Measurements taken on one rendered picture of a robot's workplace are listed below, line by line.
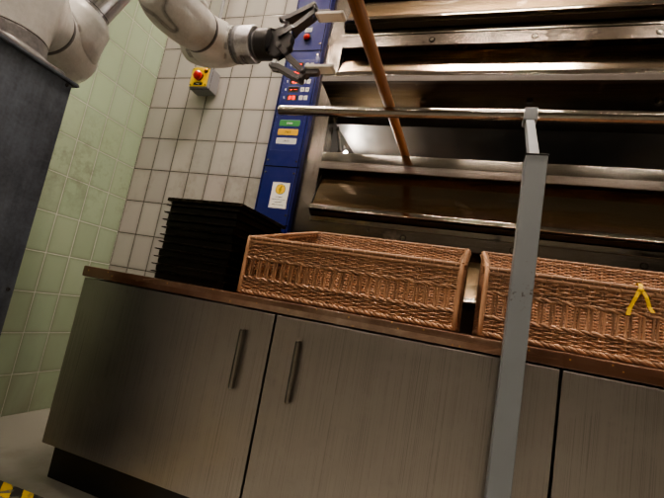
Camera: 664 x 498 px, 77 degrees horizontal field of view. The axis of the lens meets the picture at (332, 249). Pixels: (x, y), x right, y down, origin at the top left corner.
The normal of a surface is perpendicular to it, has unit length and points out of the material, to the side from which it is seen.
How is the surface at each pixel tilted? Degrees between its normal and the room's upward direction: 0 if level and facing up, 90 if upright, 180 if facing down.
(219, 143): 90
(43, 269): 90
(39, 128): 90
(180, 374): 90
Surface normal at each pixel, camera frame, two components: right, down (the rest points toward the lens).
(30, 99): 0.95, 0.13
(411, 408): -0.29, -0.18
